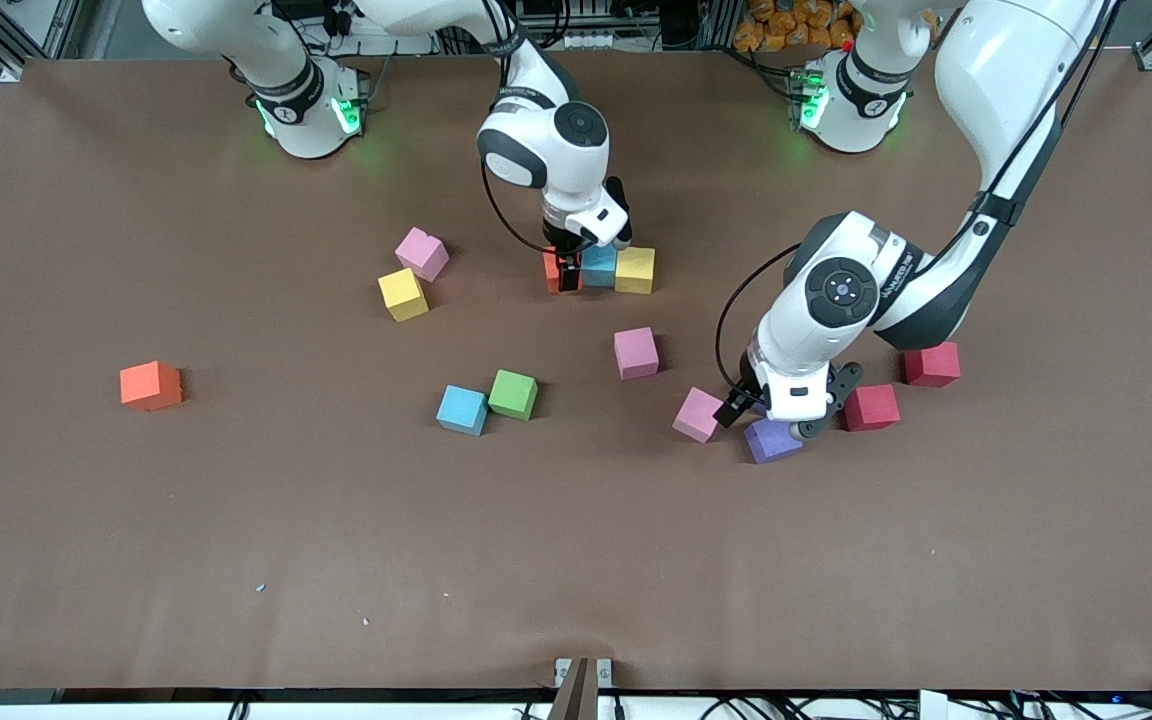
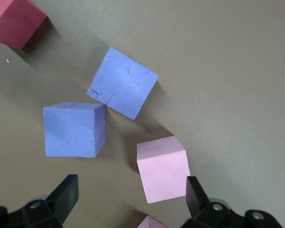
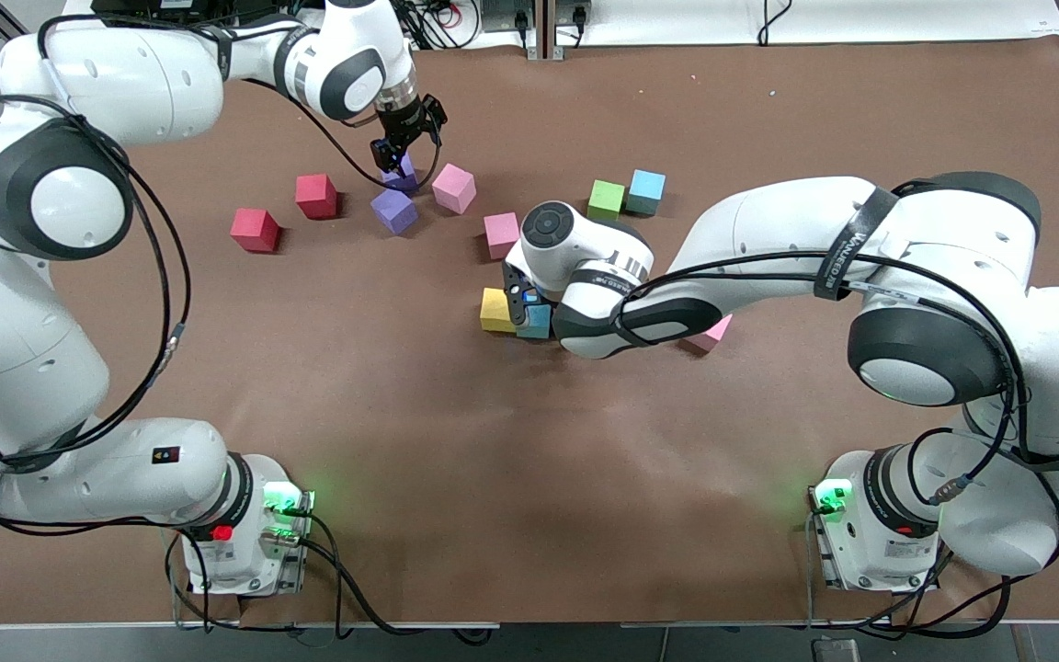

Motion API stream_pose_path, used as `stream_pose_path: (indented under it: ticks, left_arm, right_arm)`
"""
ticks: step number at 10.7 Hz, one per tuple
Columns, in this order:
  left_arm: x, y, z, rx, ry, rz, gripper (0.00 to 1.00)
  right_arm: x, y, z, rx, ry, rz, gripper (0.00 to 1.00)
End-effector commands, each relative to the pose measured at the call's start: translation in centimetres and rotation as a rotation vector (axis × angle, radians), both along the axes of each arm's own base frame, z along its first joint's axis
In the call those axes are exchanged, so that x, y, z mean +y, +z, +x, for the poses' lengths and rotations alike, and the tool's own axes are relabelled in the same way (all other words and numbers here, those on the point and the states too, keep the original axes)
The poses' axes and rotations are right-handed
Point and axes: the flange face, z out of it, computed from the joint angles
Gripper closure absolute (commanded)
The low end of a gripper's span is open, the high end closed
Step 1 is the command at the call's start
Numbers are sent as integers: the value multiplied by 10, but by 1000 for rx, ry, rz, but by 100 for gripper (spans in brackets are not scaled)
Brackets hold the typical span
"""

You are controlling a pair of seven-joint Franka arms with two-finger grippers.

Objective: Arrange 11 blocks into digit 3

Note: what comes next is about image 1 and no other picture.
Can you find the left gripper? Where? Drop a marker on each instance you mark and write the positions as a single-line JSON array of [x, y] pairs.
[[739, 402]]

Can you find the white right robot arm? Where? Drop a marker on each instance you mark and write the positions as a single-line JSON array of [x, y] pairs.
[[556, 150]]

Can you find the yellow foam block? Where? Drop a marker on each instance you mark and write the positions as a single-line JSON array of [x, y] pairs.
[[635, 271], [403, 295]]

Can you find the pile of orange items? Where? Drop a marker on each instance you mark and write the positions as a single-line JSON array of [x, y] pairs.
[[786, 25]]

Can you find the blue foam block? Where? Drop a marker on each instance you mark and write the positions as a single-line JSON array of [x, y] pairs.
[[462, 411], [598, 268]]

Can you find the purple foam block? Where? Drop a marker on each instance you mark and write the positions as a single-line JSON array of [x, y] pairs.
[[771, 445]]

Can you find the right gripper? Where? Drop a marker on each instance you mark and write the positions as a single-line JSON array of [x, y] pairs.
[[563, 243]]

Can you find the white power strip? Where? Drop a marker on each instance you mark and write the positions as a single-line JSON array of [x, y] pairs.
[[586, 42]]

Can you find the orange foam block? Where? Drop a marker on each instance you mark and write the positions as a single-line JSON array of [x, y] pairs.
[[149, 387], [549, 275]]

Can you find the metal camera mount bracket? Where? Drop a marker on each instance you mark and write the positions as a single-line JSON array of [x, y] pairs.
[[576, 690]]

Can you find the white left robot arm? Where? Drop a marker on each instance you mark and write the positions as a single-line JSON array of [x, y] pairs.
[[996, 70]]

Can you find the red foam block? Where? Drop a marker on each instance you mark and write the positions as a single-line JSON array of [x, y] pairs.
[[936, 368], [876, 408]]

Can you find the dusty pink foam block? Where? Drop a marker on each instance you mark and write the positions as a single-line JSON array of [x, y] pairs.
[[420, 252], [636, 353]]

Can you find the bright pink foam block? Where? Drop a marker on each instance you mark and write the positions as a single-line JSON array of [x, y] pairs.
[[696, 415]]

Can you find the green foam block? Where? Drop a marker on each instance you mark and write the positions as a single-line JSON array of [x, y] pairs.
[[513, 395]]

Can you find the paper table cover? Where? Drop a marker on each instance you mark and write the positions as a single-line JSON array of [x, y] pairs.
[[236, 520]]

